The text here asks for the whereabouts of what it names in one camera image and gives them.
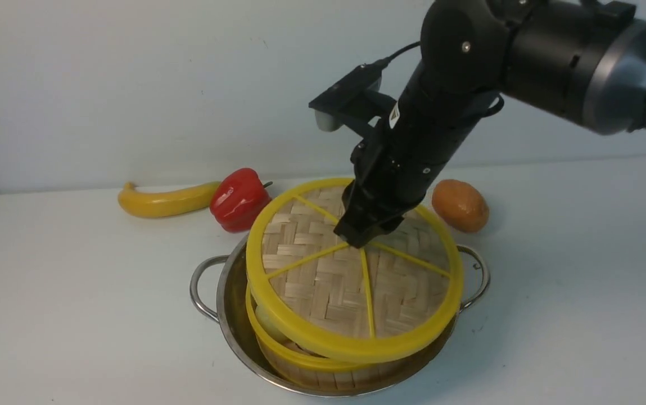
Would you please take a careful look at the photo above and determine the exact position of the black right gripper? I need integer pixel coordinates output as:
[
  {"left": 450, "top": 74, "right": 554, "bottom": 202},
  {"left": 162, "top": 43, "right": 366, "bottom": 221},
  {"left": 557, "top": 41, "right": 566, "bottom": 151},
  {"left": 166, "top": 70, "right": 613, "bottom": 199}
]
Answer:
[{"left": 333, "top": 136, "right": 441, "bottom": 248}]

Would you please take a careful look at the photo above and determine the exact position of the yellow woven bamboo steamer lid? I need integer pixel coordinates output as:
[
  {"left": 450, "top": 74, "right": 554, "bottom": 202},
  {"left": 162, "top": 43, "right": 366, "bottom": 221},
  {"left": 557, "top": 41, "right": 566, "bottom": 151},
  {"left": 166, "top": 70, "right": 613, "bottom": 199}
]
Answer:
[{"left": 245, "top": 178, "right": 464, "bottom": 364}]

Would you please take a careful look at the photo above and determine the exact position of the yellow bamboo steamer basket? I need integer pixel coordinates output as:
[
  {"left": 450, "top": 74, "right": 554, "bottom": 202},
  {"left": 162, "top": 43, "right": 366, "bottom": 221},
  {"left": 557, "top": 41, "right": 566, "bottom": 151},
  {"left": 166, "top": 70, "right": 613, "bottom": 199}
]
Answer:
[{"left": 245, "top": 287, "right": 457, "bottom": 395}]

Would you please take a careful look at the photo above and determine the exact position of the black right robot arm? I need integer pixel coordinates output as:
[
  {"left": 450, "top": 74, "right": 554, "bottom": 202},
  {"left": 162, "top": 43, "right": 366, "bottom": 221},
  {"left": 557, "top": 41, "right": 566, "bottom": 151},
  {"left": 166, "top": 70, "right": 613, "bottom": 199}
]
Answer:
[{"left": 334, "top": 1, "right": 646, "bottom": 248}]

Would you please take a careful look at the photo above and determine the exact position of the stainless steel pot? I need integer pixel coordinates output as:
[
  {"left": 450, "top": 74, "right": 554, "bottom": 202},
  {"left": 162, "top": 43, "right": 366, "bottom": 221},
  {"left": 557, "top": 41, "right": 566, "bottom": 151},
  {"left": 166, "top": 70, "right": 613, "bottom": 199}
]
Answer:
[{"left": 189, "top": 236, "right": 490, "bottom": 398}]

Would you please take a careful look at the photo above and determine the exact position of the brown potato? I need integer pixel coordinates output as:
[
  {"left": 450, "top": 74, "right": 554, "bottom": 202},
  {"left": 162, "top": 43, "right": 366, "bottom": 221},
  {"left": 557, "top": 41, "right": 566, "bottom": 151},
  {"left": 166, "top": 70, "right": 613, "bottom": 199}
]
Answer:
[{"left": 431, "top": 179, "right": 490, "bottom": 233}]

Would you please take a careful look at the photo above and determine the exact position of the red bell pepper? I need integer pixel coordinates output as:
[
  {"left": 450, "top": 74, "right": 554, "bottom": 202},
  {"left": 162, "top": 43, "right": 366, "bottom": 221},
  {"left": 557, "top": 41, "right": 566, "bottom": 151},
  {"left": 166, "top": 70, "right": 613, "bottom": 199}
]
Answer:
[{"left": 209, "top": 168, "right": 272, "bottom": 233}]

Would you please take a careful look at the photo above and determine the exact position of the yellow banana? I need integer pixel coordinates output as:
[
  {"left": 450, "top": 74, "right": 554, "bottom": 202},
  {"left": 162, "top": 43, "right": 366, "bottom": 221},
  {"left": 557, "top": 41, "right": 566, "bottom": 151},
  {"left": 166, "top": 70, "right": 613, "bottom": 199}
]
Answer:
[{"left": 118, "top": 181, "right": 222, "bottom": 218}]

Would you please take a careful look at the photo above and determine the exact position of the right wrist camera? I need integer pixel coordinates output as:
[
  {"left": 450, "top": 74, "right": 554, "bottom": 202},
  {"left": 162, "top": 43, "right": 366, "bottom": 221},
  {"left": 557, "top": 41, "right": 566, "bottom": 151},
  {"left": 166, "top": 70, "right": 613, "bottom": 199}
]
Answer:
[{"left": 308, "top": 60, "right": 396, "bottom": 138}]

